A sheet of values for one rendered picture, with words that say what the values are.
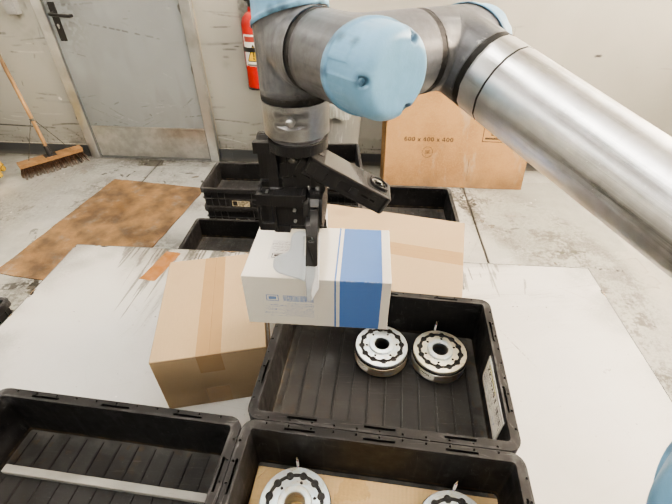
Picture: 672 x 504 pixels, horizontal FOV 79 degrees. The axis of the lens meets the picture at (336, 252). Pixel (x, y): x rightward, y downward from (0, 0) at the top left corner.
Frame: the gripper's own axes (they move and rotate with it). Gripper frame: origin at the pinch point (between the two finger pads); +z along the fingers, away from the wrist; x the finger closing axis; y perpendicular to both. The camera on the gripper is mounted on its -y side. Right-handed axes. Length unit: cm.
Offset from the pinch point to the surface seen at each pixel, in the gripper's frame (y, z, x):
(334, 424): -3.0, 18.0, 14.5
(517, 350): -44, 41, -20
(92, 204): 180, 109, -182
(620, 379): -65, 41, -13
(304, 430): 1.3, 18.1, 15.6
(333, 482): -3.0, 28.0, 18.4
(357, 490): -6.8, 28.0, 19.2
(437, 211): -40, 62, -114
